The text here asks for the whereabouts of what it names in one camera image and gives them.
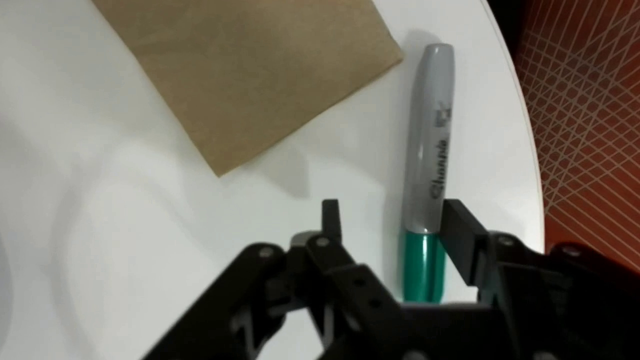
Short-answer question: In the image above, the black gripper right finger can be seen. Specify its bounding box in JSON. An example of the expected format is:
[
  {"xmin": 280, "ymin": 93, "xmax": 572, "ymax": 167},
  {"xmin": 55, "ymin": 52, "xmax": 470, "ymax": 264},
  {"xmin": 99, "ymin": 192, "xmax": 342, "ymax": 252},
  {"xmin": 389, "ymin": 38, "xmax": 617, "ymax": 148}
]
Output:
[{"xmin": 439, "ymin": 199, "xmax": 640, "ymax": 360}]

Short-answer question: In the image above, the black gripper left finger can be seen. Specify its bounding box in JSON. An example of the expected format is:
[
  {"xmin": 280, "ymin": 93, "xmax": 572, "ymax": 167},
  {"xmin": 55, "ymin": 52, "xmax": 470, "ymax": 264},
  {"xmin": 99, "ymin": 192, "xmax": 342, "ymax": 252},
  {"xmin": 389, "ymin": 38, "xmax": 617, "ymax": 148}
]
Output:
[{"xmin": 141, "ymin": 199, "xmax": 406, "ymax": 360}]

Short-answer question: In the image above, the green capped grey marker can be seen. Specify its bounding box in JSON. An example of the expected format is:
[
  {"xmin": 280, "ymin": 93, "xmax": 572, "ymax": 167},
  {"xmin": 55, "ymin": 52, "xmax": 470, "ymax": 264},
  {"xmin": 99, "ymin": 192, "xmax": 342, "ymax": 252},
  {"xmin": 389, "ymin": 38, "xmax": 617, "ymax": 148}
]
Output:
[{"xmin": 397, "ymin": 42, "xmax": 457, "ymax": 306}]

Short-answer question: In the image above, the orange patterned fabric sofa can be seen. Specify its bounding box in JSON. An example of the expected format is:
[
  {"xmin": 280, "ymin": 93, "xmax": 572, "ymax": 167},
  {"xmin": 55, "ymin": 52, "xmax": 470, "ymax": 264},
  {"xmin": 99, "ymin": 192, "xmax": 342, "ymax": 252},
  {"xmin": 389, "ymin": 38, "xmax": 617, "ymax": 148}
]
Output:
[{"xmin": 511, "ymin": 0, "xmax": 640, "ymax": 277}]

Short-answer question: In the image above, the small tan cloth mat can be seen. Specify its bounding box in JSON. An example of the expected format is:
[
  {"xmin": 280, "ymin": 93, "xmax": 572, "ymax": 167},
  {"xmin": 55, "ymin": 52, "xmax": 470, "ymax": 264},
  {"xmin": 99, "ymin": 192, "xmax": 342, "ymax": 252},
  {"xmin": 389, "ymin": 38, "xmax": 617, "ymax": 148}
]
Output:
[{"xmin": 89, "ymin": 0, "xmax": 406, "ymax": 179}]

